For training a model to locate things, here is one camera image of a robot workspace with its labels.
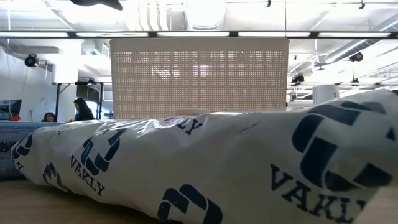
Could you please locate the dark wall monitor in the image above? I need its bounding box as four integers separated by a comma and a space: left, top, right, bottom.
0, 99, 23, 121

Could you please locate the silver ventilation duct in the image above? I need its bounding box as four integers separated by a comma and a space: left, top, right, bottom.
184, 0, 228, 32

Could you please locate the black ceiling-mounted camera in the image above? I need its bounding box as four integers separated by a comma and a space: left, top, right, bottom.
24, 53, 40, 68
349, 51, 364, 63

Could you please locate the white perforated plastic basket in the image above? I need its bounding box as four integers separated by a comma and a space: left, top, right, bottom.
109, 37, 290, 120

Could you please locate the blue printed box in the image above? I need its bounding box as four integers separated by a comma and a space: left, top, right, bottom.
0, 121, 65, 180

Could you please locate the white VAKLY printed plastic packet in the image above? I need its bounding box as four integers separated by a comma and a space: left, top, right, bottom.
10, 88, 398, 224

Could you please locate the black metal rack frame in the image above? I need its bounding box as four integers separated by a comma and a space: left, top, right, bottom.
52, 80, 105, 121

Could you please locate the black overhead light bar frame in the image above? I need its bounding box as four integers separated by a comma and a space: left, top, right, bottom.
0, 30, 398, 40

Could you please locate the person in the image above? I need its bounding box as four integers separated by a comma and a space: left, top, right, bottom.
69, 97, 95, 123
41, 111, 58, 123

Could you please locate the white cylindrical device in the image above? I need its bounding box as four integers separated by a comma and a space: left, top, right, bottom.
312, 85, 340, 106

